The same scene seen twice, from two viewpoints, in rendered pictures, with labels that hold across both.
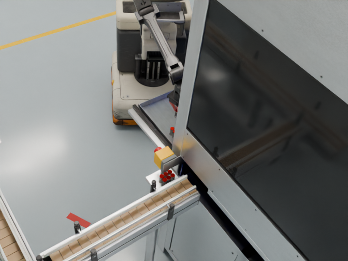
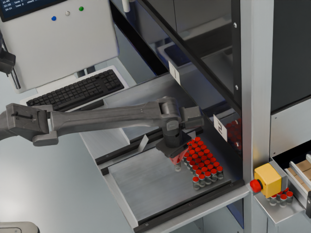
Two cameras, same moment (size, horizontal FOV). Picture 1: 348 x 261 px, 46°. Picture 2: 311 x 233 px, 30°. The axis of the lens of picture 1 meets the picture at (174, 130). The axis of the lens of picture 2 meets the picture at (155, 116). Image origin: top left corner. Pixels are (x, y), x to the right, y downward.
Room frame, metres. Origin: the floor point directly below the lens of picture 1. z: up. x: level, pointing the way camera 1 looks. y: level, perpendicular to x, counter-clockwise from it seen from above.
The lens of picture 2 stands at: (0.94, 1.18, 2.41)
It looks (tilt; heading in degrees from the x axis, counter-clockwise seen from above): 44 degrees down; 293
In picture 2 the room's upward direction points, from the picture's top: 9 degrees counter-clockwise
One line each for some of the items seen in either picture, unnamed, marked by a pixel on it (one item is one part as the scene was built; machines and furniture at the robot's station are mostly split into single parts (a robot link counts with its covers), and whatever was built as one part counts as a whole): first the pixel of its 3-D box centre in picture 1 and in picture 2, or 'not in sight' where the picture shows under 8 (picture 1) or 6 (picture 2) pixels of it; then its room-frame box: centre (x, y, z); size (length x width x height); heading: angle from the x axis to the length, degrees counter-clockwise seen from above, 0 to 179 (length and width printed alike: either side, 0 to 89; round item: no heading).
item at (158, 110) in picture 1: (177, 117); (168, 176); (1.42, -0.01, 0.90); 0.34 x 0.26 x 0.04; 41
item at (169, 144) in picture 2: (179, 94); (172, 137); (1.39, 0.00, 1.10); 0.10 x 0.07 x 0.07; 56
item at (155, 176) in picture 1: (165, 182); (282, 202); (1.04, 0.01, 0.87); 0.14 x 0.13 x 0.02; 42
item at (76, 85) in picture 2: not in sight; (74, 94); (1.96, -0.43, 0.82); 0.40 x 0.14 x 0.02; 42
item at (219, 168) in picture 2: not in sight; (208, 157); (1.31, -0.11, 0.90); 0.18 x 0.02 x 0.05; 131
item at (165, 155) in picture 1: (164, 158); (269, 179); (1.08, 0.02, 1.00); 0.08 x 0.07 x 0.07; 42
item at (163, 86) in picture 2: not in sight; (156, 105); (1.56, -0.34, 0.90); 0.34 x 0.26 x 0.04; 42
